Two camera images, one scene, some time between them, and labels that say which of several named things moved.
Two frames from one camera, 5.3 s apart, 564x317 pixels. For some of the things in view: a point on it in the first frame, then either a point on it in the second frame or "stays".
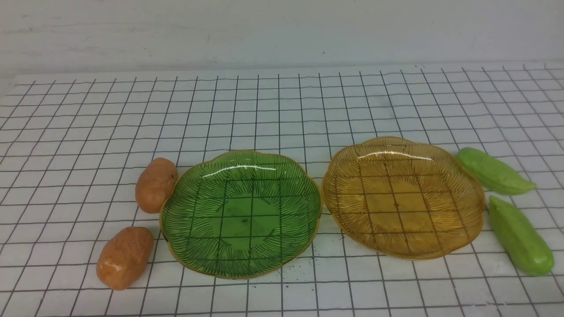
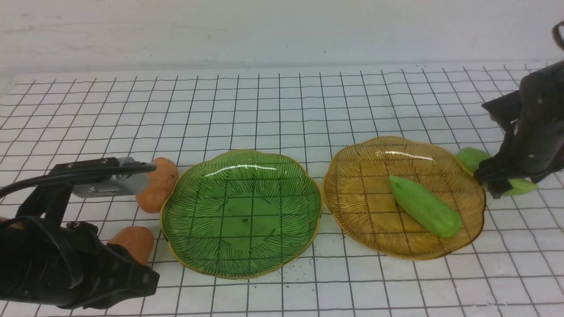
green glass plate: [236, 214] stays
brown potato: [155, 182] stays
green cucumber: [529, 253] to [428, 207]
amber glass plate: [401, 199] stays
